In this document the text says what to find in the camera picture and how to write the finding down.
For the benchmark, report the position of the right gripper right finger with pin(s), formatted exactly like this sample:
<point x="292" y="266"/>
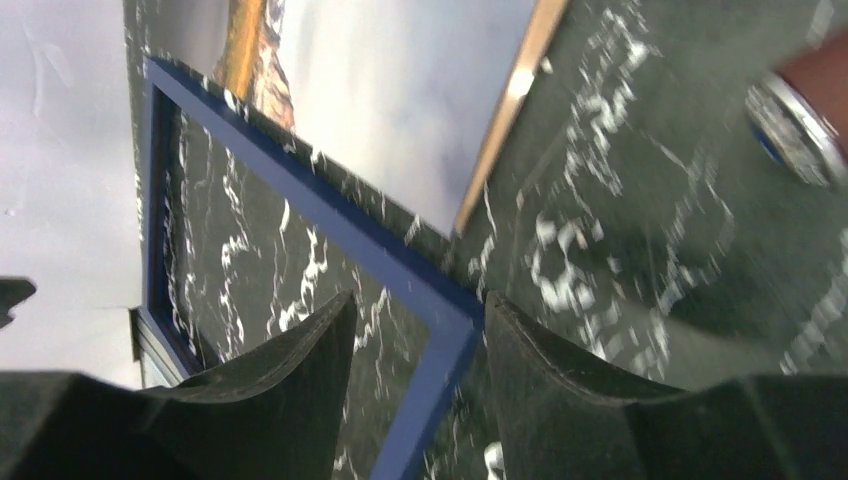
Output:
<point x="564" y="413"/>

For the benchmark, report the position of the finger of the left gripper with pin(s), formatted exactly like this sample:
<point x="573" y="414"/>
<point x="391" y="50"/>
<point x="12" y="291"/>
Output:
<point x="14" y="291"/>

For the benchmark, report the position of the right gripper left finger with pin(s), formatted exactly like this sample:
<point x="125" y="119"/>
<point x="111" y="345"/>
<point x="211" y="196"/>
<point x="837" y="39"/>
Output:
<point x="271" y="413"/>

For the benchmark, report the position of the blue photo frame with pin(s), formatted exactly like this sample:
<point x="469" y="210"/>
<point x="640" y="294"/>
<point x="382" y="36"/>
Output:
<point x="453" y="315"/>

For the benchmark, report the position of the mountain photo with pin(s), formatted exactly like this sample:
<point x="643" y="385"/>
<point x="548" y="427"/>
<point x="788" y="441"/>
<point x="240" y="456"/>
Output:
<point x="414" y="97"/>

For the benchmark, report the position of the red brown small tool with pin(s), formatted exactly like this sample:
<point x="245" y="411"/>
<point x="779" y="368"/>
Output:
<point x="798" y="113"/>

